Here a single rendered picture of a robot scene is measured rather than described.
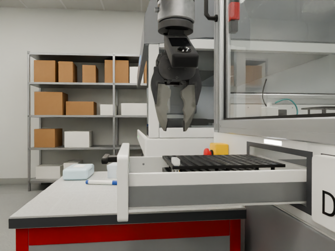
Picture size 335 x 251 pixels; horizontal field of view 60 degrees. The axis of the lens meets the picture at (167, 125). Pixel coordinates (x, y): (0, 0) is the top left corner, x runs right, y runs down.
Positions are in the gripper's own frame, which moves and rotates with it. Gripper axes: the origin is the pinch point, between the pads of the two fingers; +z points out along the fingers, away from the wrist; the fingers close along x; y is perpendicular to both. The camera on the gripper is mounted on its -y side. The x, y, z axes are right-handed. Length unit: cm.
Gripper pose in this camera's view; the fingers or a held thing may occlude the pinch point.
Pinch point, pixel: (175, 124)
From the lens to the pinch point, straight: 56.6
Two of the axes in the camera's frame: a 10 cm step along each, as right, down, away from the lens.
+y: -1.2, -0.1, 9.9
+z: -0.2, 10.0, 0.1
